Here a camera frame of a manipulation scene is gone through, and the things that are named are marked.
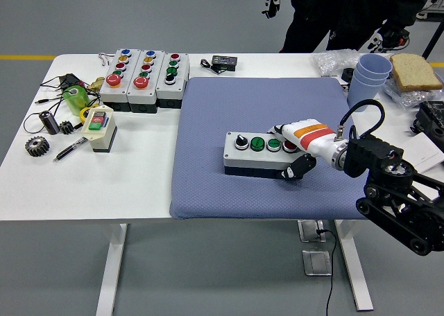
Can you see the metal floor outlet plate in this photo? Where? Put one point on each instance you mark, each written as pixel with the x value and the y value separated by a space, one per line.
pixel 316 262
pixel 308 231

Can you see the blue-grey quilted mat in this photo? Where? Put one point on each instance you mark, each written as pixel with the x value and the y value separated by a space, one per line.
pixel 243 101

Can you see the person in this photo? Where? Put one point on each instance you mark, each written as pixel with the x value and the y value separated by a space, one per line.
pixel 347 11

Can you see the black digital meter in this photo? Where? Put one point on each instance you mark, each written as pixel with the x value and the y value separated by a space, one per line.
pixel 225 61

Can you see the small black block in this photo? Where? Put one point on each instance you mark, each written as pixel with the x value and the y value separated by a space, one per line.
pixel 347 75

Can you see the four-button control box with knob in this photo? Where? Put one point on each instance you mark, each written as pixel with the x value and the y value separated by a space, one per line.
pixel 249 158
pixel 170 89

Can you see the black silver pen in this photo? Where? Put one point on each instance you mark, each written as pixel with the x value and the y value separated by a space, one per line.
pixel 69 150

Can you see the white labelled paper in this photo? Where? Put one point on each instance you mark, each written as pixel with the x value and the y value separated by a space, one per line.
pixel 329 78

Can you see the clear bag of metal nuts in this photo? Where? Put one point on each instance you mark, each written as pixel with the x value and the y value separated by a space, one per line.
pixel 411 96

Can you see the grey metal frame equipment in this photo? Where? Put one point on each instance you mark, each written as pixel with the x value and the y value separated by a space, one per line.
pixel 431 4

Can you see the black capacitor cylinder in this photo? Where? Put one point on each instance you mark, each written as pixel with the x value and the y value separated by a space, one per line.
pixel 50 123

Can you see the large grey steel gear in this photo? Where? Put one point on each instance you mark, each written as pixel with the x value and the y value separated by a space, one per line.
pixel 37 147

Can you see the person's left gloved hand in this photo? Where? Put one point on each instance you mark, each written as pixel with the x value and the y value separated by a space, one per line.
pixel 388 39

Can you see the cream red-green switch box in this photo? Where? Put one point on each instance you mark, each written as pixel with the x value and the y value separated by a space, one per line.
pixel 100 137

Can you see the white table leg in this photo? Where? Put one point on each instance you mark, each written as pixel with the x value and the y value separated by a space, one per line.
pixel 112 260
pixel 354 260

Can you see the slice of bread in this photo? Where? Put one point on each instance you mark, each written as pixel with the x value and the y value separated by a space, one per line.
pixel 414 71

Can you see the black mechanical device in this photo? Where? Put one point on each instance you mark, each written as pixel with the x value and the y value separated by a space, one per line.
pixel 431 118

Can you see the yellow tape roll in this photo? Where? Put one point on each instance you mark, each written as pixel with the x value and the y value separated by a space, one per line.
pixel 83 114

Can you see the clear bubble wrap bag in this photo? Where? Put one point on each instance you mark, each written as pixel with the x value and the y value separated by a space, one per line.
pixel 333 61

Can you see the five-button box with emergency stop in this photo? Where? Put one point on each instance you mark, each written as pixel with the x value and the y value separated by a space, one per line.
pixel 112 92
pixel 140 94

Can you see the green cylinder roll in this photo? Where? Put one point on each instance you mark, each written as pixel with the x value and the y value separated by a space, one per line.
pixel 77 101

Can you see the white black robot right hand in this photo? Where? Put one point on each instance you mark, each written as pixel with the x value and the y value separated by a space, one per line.
pixel 312 136

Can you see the small black gear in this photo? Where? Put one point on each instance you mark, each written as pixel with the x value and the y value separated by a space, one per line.
pixel 66 127

